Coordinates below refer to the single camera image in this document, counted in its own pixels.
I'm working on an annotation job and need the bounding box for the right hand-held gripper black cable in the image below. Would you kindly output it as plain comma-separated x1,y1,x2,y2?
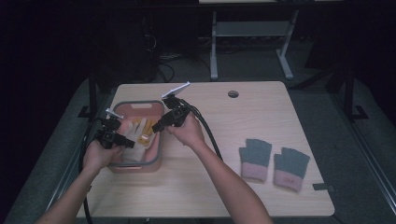
177,97,224,161

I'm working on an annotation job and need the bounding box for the bundle of floor cables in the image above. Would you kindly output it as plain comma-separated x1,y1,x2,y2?
155,52,213,82

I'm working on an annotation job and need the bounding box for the beige knit glove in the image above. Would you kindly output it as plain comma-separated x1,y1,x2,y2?
120,119,148,162

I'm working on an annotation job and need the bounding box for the aluminium floor rail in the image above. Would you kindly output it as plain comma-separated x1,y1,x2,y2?
38,91,115,224
331,92,396,207

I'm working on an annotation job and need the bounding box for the pink basin with grey rim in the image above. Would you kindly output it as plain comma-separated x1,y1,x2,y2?
106,100,165,174

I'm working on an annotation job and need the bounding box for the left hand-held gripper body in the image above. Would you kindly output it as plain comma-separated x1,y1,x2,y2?
94,107,129,149

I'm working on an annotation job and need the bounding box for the person's left hand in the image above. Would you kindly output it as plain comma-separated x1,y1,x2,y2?
81,141,125,175

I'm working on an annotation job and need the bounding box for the grey fingerless glove pink cuff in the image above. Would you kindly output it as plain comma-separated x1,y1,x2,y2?
273,147,311,193
238,138,273,184

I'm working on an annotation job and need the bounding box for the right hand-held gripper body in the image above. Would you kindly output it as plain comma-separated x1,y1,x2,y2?
161,81,191,129

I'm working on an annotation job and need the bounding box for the person's right hand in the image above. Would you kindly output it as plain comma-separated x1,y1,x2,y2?
164,112,207,151

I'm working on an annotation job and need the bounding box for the grey metal desk frame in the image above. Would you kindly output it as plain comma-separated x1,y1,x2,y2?
209,8,301,81

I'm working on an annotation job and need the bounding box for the black metal stand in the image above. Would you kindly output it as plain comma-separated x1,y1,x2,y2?
77,69,98,119
343,66,370,121

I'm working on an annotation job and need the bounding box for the left hand-held gripper black cable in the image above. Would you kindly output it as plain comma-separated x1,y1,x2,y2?
78,117,108,224

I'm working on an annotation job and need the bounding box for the hand-held gripper black cable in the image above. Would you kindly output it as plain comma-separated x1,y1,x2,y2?
78,117,108,224
177,97,224,161

